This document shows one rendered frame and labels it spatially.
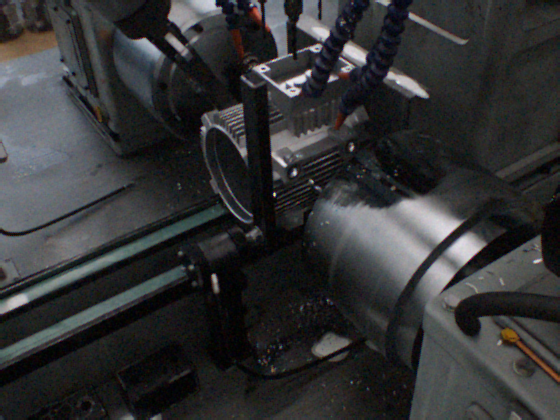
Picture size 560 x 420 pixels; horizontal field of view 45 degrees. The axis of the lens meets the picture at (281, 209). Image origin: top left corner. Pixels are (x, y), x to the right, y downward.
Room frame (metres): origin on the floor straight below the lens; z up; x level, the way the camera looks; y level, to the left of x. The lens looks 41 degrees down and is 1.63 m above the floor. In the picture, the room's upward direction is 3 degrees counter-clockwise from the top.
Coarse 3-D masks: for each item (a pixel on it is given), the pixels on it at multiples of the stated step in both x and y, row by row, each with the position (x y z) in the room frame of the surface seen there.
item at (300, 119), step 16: (320, 48) 0.92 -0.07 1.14; (272, 64) 0.88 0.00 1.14; (288, 64) 0.90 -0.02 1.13; (304, 64) 0.91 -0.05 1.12; (336, 64) 0.89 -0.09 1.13; (272, 80) 0.83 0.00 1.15; (288, 80) 0.88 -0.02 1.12; (304, 80) 0.84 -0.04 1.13; (336, 80) 0.82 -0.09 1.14; (272, 96) 0.82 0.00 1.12; (288, 96) 0.79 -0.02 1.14; (320, 96) 0.81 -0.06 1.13; (336, 96) 0.82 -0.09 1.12; (288, 112) 0.79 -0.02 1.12; (304, 112) 0.79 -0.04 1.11; (320, 112) 0.80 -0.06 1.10; (336, 112) 0.82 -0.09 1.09; (288, 128) 0.79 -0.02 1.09; (304, 128) 0.79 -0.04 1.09; (320, 128) 0.80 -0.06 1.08
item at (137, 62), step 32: (192, 0) 1.07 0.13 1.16; (192, 32) 1.00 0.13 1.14; (224, 32) 1.02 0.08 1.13; (256, 32) 1.06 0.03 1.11; (128, 64) 1.04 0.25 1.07; (160, 64) 0.97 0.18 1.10; (224, 64) 1.02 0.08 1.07; (256, 64) 1.01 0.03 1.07; (160, 96) 0.96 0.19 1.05; (192, 96) 0.99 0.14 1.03; (192, 128) 0.97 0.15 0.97
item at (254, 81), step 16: (240, 80) 0.66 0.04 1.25; (256, 80) 0.65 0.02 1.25; (256, 96) 0.64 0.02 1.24; (256, 112) 0.64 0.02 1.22; (256, 128) 0.64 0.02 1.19; (256, 144) 0.64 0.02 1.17; (256, 160) 0.64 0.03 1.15; (256, 176) 0.65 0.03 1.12; (272, 176) 0.65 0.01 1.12; (256, 192) 0.65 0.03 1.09; (272, 192) 0.65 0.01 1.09; (256, 208) 0.65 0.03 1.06; (272, 208) 0.65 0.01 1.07; (256, 224) 0.65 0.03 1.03; (272, 224) 0.65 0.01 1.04; (272, 240) 0.64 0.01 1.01
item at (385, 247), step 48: (384, 144) 0.64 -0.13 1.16; (432, 144) 0.64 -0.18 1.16; (336, 192) 0.59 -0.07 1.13; (384, 192) 0.57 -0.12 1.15; (432, 192) 0.55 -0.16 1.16; (480, 192) 0.54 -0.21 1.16; (336, 240) 0.55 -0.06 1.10; (384, 240) 0.51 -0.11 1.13; (432, 240) 0.49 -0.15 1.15; (480, 240) 0.48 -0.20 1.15; (528, 240) 0.51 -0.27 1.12; (336, 288) 0.53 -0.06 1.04; (384, 288) 0.48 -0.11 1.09; (432, 288) 0.45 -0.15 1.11; (384, 336) 0.45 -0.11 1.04
